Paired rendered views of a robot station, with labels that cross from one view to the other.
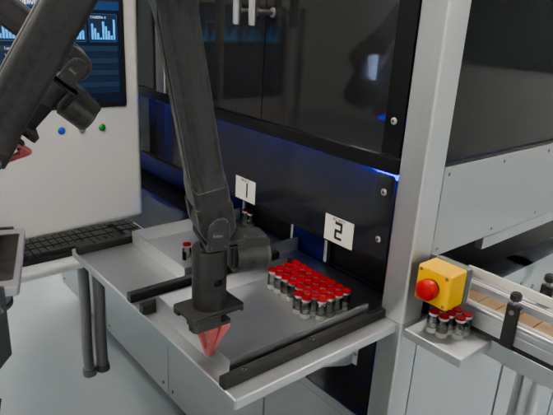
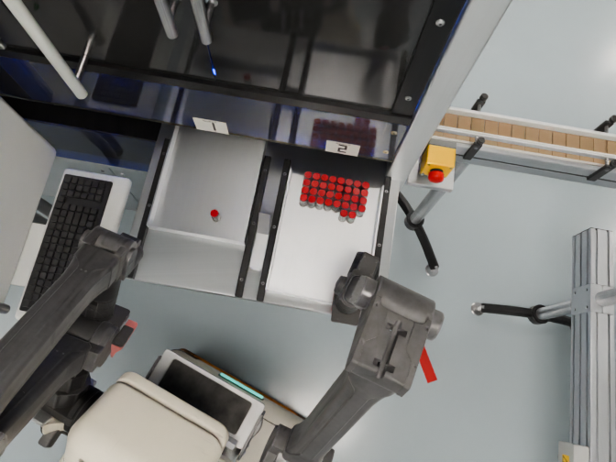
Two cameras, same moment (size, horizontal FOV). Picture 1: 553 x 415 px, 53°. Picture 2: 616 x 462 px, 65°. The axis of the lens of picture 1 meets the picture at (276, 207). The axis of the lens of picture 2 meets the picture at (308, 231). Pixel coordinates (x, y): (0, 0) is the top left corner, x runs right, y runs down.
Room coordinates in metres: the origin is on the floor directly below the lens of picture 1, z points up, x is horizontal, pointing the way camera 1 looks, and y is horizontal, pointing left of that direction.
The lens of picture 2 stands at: (0.77, 0.31, 2.14)
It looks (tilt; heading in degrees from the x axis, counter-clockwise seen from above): 73 degrees down; 314
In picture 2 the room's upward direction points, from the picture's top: 7 degrees clockwise
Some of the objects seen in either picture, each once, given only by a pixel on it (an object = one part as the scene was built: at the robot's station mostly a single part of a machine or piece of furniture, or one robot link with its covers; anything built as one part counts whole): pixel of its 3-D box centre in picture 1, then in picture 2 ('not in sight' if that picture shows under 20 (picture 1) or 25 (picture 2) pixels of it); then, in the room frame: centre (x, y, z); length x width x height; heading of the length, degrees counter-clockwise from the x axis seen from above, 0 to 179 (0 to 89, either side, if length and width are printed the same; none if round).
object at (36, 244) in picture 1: (75, 240); (67, 243); (1.43, 0.57, 0.82); 0.40 x 0.14 x 0.02; 131
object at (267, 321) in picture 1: (262, 307); (326, 236); (0.98, 0.02, 0.90); 0.34 x 0.26 x 0.04; 130
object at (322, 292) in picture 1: (304, 290); (333, 198); (1.05, -0.07, 0.90); 0.18 x 0.02 x 0.05; 40
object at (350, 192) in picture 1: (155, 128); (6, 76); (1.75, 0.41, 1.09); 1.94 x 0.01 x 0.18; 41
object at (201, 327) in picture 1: (202, 333); not in sight; (0.80, 0.11, 0.94); 0.07 x 0.07 x 0.09; 40
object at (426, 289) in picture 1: (428, 289); (435, 174); (0.91, -0.29, 0.99); 0.04 x 0.04 x 0.04; 41
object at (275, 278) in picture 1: (295, 292); (332, 205); (1.03, -0.05, 0.90); 0.18 x 0.02 x 0.05; 40
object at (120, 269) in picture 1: (231, 282); (267, 214); (1.14, 0.09, 0.87); 0.70 x 0.48 x 0.02; 41
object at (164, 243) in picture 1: (216, 240); (210, 176); (1.31, 0.15, 0.90); 0.34 x 0.26 x 0.04; 131
